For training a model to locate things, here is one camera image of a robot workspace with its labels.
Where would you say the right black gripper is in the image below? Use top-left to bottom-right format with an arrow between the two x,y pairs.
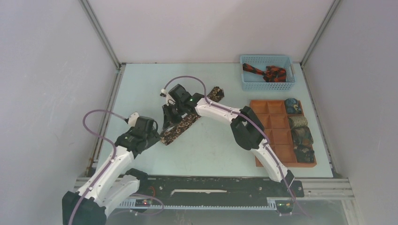
162,102 -> 186,131

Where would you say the brown floral tie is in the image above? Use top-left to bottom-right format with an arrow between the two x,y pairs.
160,86 -> 225,145

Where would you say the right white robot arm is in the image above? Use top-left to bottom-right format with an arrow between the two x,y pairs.
160,84 -> 295,196

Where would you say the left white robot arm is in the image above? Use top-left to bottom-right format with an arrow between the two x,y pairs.
62,112 -> 161,225

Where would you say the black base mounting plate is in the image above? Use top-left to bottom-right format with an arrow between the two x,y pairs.
119,175 -> 305,207

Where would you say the blue plastic basket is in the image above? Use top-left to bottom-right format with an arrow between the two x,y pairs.
240,54 -> 296,91

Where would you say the red black patterned tie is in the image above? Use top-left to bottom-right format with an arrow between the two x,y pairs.
242,63 -> 287,83

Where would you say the wooden compartment tray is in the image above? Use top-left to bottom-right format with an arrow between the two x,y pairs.
250,100 -> 317,168

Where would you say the blue rolled tie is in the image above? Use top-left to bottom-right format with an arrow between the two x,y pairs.
284,98 -> 302,115

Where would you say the olive rolled tie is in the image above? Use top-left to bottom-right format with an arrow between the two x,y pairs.
288,115 -> 308,129

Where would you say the green camo rolled tie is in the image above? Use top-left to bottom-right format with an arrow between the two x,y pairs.
291,127 -> 314,145

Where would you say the dark camo rolled tie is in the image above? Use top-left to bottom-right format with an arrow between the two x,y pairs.
293,145 -> 315,163

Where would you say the aluminium frame rail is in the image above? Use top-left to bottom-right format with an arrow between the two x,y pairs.
71,177 -> 355,200

